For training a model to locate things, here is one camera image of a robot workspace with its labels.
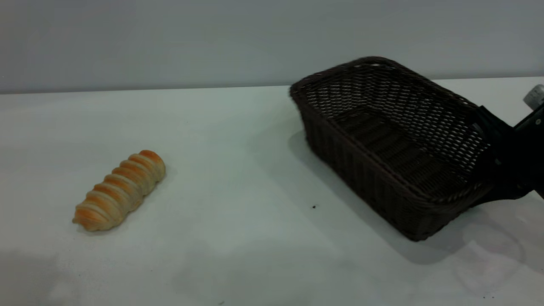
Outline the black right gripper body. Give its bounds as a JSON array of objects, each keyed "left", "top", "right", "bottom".
[{"left": 493, "top": 111, "right": 544, "bottom": 200}]

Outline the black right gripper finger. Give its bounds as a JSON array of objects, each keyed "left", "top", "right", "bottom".
[
  {"left": 470, "top": 181, "right": 532, "bottom": 208},
  {"left": 476, "top": 105, "right": 513, "bottom": 147}
]

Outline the dark woven wicker basket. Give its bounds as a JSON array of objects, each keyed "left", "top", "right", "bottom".
[{"left": 289, "top": 56, "right": 502, "bottom": 242}]

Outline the spiral horn-shaped bread roll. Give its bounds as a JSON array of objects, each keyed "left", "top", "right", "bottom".
[{"left": 72, "top": 150, "right": 166, "bottom": 232}]

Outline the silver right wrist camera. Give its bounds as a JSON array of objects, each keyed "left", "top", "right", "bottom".
[{"left": 523, "top": 84, "right": 544, "bottom": 110}]

